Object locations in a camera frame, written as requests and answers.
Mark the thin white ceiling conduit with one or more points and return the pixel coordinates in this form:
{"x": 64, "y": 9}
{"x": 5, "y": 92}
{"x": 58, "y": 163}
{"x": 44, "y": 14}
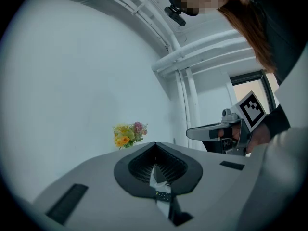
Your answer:
{"x": 130, "y": 6}

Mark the person's right hand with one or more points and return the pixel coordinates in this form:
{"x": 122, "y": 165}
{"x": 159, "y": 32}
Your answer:
{"x": 261, "y": 136}

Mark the curved white ceiling pipe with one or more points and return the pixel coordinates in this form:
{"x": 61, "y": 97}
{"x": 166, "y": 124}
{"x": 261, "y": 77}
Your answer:
{"x": 154, "y": 11}

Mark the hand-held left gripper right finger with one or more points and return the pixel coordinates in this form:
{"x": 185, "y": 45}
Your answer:
{"x": 216, "y": 177}

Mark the person's right forearm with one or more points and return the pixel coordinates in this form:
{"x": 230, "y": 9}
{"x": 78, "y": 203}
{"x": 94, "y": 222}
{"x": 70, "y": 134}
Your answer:
{"x": 279, "y": 121}

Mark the colourful flower bouquet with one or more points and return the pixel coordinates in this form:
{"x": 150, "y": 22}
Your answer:
{"x": 128, "y": 136}

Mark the black head-worn camera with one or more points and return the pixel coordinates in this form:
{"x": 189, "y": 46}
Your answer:
{"x": 175, "y": 14}

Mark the black remote control coloured buttons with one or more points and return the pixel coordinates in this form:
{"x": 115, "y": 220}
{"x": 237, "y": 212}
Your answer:
{"x": 163, "y": 196}

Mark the person's black top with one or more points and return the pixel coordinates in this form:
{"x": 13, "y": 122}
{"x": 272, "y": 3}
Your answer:
{"x": 284, "y": 20}

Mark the thick white ceiling pipe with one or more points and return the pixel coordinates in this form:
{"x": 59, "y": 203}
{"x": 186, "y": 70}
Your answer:
{"x": 207, "y": 56}
{"x": 192, "y": 47}

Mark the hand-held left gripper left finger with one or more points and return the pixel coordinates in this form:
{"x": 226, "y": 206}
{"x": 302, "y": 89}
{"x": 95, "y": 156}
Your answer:
{"x": 101, "y": 189}

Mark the black window frame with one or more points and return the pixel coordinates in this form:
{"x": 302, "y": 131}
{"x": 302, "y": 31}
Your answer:
{"x": 245, "y": 77}

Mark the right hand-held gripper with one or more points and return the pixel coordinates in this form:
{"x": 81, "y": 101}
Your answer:
{"x": 251, "y": 109}

